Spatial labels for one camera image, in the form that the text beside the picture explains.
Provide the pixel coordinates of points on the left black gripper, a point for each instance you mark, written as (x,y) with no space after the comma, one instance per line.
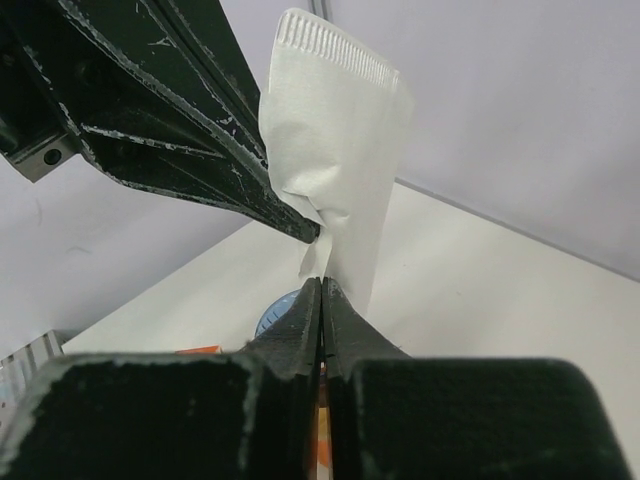
(156,95)

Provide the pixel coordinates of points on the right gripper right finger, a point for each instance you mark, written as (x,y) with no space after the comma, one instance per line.
(393,416)

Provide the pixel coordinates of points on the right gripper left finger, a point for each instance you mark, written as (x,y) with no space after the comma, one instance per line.
(120,416)

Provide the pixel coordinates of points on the coffee filter pack orange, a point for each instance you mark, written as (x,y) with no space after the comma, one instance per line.
(320,425)

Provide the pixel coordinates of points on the blue glass dripper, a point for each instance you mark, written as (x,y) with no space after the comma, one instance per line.
(274,312)

